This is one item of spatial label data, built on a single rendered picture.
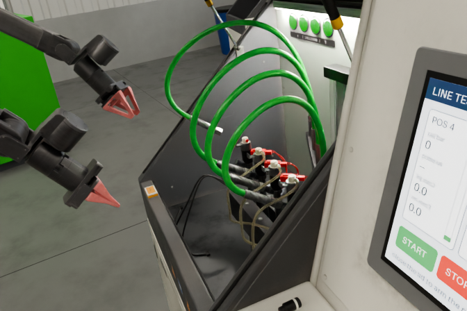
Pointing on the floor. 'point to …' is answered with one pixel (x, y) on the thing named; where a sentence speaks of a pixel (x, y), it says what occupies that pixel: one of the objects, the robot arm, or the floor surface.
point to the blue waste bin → (223, 28)
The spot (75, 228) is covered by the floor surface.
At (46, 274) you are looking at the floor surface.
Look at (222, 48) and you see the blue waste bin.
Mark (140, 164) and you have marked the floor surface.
